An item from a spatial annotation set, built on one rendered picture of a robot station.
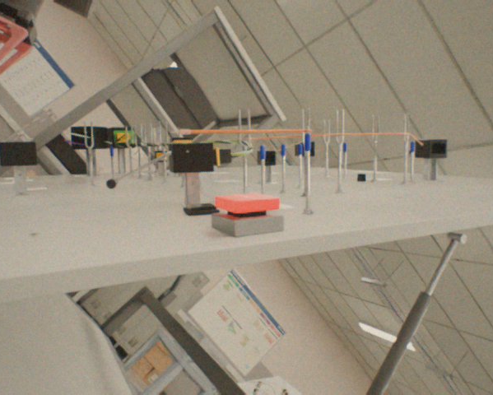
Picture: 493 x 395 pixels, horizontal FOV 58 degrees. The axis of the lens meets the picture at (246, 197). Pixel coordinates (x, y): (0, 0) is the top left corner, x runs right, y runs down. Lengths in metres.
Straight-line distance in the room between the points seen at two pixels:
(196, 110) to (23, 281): 1.48
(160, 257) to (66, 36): 8.22
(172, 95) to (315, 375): 8.76
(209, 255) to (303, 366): 9.47
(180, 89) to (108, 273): 1.44
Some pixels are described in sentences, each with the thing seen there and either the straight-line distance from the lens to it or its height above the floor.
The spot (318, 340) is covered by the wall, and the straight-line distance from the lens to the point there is 9.84.
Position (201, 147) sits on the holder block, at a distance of 0.61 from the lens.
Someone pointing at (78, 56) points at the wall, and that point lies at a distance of 8.44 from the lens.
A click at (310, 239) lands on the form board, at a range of 0.43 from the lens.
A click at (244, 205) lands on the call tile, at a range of 0.42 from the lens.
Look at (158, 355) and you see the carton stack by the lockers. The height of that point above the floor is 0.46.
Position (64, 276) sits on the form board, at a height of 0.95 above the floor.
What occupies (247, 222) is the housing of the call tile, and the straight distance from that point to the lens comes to 0.42.
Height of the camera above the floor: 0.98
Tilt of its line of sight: 18 degrees up
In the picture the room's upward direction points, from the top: 48 degrees clockwise
